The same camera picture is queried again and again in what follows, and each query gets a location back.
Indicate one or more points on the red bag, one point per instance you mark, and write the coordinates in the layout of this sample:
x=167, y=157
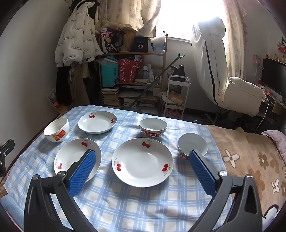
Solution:
x=128, y=71

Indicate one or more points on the long pole with green hook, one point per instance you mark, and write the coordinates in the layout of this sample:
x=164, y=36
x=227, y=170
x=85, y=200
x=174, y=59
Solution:
x=160, y=74

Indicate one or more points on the black bag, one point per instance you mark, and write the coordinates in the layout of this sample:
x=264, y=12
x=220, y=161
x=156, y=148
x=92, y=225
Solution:
x=178, y=71

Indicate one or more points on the blue plaid cloth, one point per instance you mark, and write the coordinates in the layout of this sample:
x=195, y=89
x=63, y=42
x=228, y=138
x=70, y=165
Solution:
x=134, y=200

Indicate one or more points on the teal bag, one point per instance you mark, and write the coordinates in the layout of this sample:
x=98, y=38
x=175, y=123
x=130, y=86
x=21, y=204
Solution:
x=109, y=73

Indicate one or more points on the beige hanging coat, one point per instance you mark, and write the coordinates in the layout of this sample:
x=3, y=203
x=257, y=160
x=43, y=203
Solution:
x=78, y=87

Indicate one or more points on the white bottle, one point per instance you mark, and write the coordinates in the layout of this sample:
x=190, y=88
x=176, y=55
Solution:
x=149, y=71
x=144, y=71

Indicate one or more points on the small red patterned bowl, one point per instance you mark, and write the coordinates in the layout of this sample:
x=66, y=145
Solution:
x=192, y=142

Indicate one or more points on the long white hanging coat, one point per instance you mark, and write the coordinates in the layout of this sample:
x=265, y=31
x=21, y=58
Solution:
x=210, y=55

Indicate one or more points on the cartoon wall sticker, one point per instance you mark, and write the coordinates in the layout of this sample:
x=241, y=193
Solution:
x=282, y=45

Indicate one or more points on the light blue fleece blanket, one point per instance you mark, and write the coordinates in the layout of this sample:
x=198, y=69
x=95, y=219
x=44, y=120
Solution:
x=10, y=204

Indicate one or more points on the pink floral pillow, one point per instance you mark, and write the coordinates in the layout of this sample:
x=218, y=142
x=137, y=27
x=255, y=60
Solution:
x=277, y=138

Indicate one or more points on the white plastic bag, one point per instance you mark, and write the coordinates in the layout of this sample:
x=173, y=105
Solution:
x=158, y=44

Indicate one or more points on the white cherry print plate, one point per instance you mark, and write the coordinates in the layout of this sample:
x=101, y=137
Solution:
x=140, y=165
x=96, y=125
x=69, y=156

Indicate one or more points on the pile of books and papers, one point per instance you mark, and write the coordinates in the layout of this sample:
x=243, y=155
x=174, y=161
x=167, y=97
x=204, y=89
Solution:
x=143, y=102

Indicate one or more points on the white puffer jacket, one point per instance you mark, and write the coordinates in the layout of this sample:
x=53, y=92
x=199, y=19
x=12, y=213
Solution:
x=76, y=33

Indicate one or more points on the filled plastic bag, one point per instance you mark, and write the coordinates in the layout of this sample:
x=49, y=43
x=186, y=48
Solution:
x=52, y=97

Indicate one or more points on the stack of books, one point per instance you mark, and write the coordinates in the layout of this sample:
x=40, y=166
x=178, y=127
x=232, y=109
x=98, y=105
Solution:
x=111, y=98

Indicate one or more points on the black hanging garment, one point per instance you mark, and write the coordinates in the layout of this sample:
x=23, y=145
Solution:
x=62, y=84

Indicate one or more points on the white cartoon print bowl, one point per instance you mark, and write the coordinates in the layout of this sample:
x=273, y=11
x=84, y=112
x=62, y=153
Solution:
x=55, y=129

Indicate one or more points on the printed tote bag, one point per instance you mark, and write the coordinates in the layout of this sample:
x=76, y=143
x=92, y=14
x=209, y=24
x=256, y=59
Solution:
x=111, y=41

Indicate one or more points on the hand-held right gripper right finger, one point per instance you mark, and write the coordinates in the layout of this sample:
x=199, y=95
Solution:
x=202, y=174

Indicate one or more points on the floral curtain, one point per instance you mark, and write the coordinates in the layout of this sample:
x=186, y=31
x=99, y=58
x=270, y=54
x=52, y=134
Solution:
x=125, y=11
x=234, y=33

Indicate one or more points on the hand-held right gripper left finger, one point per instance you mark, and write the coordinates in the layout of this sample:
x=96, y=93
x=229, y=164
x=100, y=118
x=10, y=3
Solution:
x=82, y=171

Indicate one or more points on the black box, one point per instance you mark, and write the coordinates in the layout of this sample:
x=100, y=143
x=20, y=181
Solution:
x=140, y=44

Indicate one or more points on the black monitor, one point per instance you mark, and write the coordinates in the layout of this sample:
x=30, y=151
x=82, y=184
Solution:
x=274, y=75

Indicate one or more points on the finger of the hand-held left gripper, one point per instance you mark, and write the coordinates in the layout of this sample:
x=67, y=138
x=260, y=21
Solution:
x=6, y=148

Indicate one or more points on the wooden shelf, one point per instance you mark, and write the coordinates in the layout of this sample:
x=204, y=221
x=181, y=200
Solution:
x=134, y=53

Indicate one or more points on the cream padded chair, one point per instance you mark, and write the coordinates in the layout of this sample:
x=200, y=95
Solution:
x=243, y=96

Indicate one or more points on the white trolley cart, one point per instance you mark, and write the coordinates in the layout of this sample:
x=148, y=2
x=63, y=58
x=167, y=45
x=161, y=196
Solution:
x=178, y=76

